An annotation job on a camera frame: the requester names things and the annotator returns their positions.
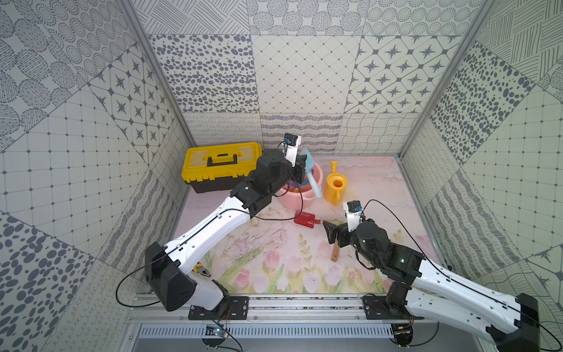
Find green rake wooden handle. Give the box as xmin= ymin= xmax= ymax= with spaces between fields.
xmin=331 ymin=241 xmax=340 ymax=263

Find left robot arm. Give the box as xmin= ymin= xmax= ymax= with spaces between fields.
xmin=143 ymin=150 xmax=309 ymax=314

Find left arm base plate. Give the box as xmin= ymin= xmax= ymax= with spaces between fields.
xmin=189 ymin=296 xmax=249 ymax=321

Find light blue trowel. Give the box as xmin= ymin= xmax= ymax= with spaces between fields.
xmin=300 ymin=148 xmax=323 ymax=199

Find pink plastic bucket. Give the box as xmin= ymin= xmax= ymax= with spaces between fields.
xmin=277 ymin=162 xmax=324 ymax=211

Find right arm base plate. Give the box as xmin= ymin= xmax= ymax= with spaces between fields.
xmin=362 ymin=294 xmax=423 ymax=321

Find yellow black pliers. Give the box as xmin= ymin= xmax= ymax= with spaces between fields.
xmin=193 ymin=263 xmax=211 ymax=277

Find yellow black toolbox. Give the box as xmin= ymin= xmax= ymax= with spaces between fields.
xmin=181 ymin=142 xmax=262 ymax=194

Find aluminium mounting rail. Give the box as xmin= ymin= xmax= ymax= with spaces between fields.
xmin=125 ymin=293 xmax=487 ymax=325

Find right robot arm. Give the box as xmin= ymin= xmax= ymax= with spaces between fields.
xmin=323 ymin=219 xmax=540 ymax=351

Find yellow watering can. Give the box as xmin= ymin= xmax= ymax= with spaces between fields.
xmin=323 ymin=161 xmax=348 ymax=205

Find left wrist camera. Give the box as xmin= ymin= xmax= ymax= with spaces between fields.
xmin=283 ymin=133 xmax=301 ymax=167

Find red shovel wooden handle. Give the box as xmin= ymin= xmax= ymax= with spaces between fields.
xmin=293 ymin=211 xmax=322 ymax=228

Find floral table mat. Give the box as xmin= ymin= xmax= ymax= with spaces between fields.
xmin=199 ymin=155 xmax=438 ymax=294

